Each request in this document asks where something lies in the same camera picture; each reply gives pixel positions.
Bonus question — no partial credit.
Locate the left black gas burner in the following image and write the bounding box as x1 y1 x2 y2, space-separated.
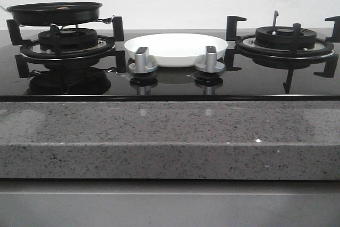
38 28 98 51

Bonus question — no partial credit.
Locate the left silver stove knob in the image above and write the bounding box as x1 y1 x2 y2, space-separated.
129 47 158 74

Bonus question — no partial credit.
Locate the silver stove knob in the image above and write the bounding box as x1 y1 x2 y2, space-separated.
129 47 158 74
195 46 225 73

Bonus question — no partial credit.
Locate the black glass cooktop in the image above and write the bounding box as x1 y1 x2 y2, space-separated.
1 30 339 102

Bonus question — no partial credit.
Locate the white ceramic plate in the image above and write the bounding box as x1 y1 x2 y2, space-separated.
124 33 228 68

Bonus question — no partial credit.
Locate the right black pan support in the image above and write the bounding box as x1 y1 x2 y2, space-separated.
226 14 339 62

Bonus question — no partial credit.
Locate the right silver stove knob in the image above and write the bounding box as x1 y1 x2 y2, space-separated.
195 46 225 73

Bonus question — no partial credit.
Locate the black pan support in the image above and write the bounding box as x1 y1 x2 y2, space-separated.
226 14 339 62
7 16 124 62

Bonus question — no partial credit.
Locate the right black gas burner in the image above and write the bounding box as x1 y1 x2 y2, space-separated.
254 26 317 50

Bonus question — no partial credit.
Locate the wire pan support ring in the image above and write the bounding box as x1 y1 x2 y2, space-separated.
19 15 115 31

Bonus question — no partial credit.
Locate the black frying pan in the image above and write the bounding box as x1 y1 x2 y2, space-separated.
3 2 102 27

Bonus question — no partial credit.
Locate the left black pan support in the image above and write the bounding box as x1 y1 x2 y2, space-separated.
7 16 124 62

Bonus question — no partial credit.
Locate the black gas burner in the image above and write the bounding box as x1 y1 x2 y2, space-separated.
254 26 317 50
38 28 98 51

